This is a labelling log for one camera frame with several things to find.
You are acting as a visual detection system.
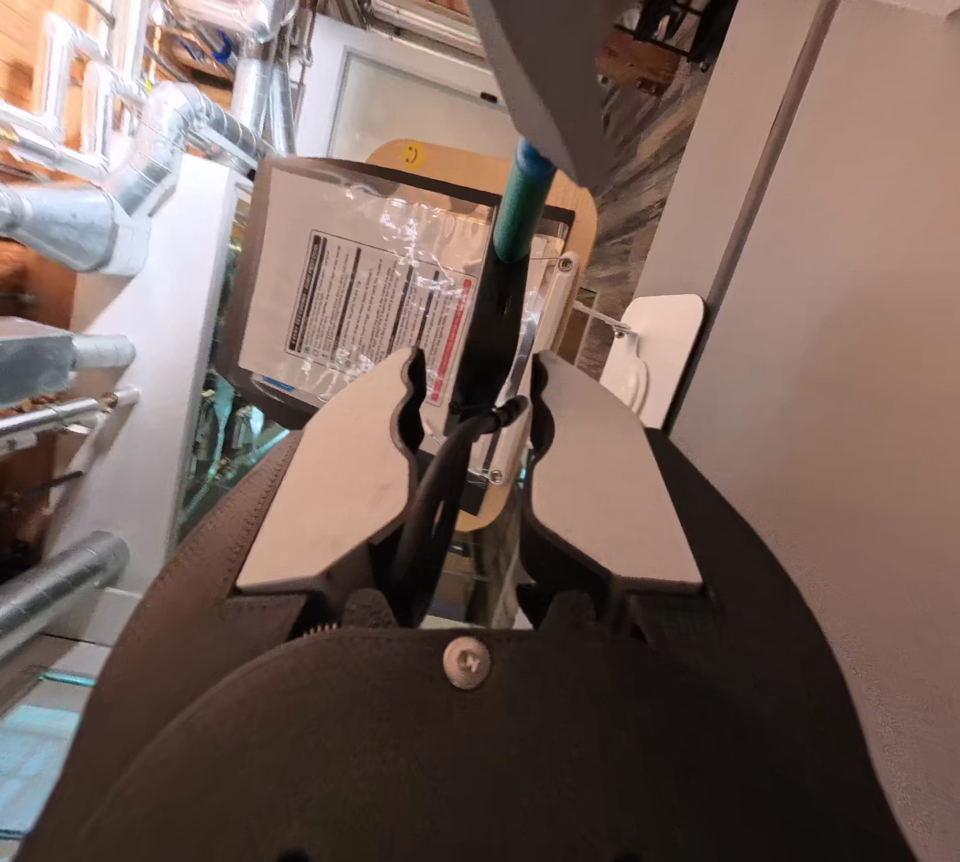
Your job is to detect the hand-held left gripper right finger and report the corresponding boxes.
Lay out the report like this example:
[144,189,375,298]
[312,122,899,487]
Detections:
[519,350,704,596]

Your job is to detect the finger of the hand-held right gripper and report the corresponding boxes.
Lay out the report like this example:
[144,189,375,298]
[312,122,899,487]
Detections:
[433,0,760,194]

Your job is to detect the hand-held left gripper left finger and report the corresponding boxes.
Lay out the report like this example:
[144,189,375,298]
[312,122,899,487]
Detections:
[234,346,429,596]

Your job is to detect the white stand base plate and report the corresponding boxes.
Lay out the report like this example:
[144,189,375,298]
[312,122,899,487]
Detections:
[597,293,708,430]

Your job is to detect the black usb cable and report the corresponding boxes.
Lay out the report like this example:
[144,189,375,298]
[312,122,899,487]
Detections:
[390,393,531,626]

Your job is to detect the vertical silver duct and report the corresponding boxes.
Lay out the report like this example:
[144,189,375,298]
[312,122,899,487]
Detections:
[228,0,297,154]

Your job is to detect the white framed glass door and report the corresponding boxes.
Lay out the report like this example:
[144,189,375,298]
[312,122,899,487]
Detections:
[300,14,526,165]

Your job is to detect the insulated silver pipes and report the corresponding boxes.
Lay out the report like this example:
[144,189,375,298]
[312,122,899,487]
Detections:
[30,0,170,158]

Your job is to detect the silver flexible air duct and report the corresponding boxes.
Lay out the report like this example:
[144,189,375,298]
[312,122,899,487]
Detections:
[0,82,275,278]

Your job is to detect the braided hdmi cable green plugs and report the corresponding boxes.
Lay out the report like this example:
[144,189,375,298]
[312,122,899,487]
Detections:
[491,136,562,264]

